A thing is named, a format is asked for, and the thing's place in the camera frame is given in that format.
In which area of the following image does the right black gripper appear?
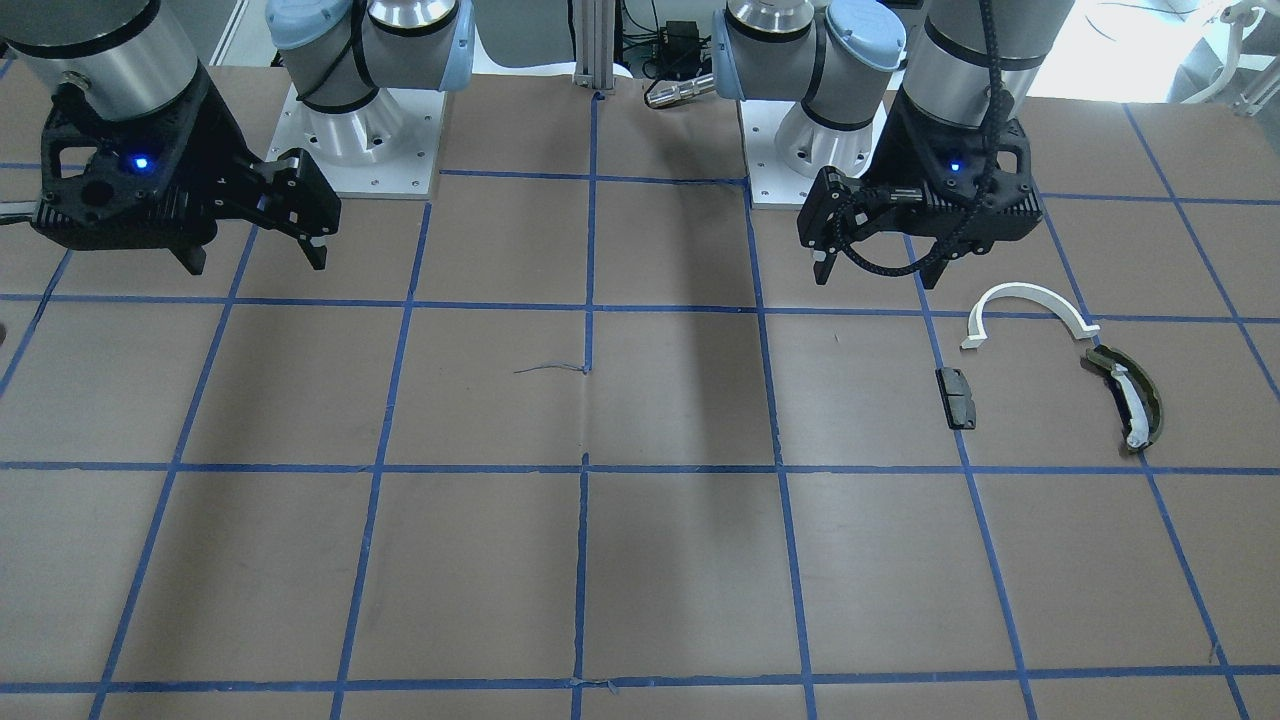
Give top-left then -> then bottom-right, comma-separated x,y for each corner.
32,68 -> 340,275

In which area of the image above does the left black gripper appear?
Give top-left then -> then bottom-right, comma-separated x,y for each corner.
797,90 -> 1036,290

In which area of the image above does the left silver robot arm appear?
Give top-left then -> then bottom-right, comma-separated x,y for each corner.
712,1 -> 1073,288

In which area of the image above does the black brake pad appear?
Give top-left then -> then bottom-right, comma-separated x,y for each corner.
934,366 -> 977,430

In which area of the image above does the white curved plastic part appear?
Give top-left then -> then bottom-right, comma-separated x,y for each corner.
959,282 -> 1101,350

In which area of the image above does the green curved brake shoe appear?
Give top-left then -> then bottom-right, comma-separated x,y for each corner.
1082,345 -> 1165,454

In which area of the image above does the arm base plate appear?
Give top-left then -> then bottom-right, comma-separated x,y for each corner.
266,87 -> 451,200
739,100 -> 887,210

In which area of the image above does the aluminium frame post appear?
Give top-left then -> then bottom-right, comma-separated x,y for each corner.
570,0 -> 618,96

